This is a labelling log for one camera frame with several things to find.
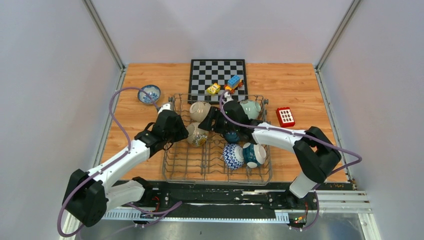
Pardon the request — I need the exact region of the grey wire dish rack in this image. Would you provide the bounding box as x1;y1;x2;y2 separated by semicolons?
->
161;93;274;186

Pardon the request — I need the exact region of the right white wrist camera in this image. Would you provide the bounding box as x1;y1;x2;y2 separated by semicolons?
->
221;91;234;104

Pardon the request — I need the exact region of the blue orange toy truck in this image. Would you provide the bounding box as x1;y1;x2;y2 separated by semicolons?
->
224;75;243;94

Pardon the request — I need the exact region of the black white checkerboard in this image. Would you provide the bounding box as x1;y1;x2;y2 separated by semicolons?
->
187;59;248;105

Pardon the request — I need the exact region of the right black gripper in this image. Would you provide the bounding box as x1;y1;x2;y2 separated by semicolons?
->
198;106;239;135

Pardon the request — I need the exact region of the teal white dotted bowl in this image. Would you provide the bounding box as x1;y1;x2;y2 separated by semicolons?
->
242;142;267;169

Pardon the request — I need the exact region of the red toy block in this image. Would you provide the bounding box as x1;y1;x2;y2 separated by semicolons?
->
275;107;296;128

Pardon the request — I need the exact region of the dark teal glazed bowl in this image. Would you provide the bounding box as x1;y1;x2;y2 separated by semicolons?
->
223;131;241;144

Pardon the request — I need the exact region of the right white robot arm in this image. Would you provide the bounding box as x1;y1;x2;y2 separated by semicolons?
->
199;100;342;209

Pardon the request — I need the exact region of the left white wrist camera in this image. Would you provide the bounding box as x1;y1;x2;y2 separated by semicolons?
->
157;102;174;115

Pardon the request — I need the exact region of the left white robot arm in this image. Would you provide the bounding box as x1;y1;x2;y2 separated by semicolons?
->
62;109;189;227

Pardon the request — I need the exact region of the beige floral bowl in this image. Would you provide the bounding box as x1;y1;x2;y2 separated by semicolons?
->
186;122;209;147

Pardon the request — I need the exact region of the beige bowl upper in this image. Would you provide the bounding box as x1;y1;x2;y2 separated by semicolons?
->
189;101;211;123

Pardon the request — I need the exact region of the blue floral white bowl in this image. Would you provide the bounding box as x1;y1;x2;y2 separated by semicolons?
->
137;84;161;105

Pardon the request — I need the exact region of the mint green bowl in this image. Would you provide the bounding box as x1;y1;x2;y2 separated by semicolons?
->
239;99;261;120

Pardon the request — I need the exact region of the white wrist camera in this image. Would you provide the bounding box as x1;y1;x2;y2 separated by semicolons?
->
221;91;234;104
157;102;174;115

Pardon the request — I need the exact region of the blue zigzag bowl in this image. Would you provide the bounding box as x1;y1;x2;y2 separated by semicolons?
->
222;143;245;170

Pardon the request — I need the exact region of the yellow toy car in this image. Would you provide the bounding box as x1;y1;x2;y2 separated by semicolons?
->
206;83;221;95

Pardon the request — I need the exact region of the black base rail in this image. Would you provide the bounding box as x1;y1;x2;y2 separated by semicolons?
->
109;180;312;223

